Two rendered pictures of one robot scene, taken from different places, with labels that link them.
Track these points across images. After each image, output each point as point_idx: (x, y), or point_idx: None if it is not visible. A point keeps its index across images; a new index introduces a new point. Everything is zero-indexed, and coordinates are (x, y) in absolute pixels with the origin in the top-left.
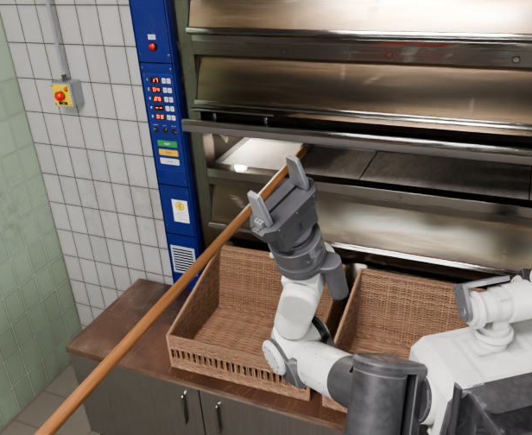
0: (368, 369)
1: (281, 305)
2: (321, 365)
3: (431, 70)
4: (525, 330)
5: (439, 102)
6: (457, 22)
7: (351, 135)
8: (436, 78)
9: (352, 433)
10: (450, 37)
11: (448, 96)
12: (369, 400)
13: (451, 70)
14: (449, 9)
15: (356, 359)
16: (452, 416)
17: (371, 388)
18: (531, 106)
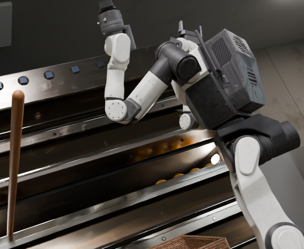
0: (165, 44)
1: (115, 47)
2: (144, 77)
3: (77, 137)
4: None
5: (89, 147)
6: (81, 109)
7: (55, 163)
8: (82, 139)
9: (178, 57)
10: (82, 112)
11: (92, 144)
12: (174, 48)
13: (87, 134)
14: (74, 106)
15: (158, 47)
16: (202, 43)
17: (171, 46)
18: (130, 135)
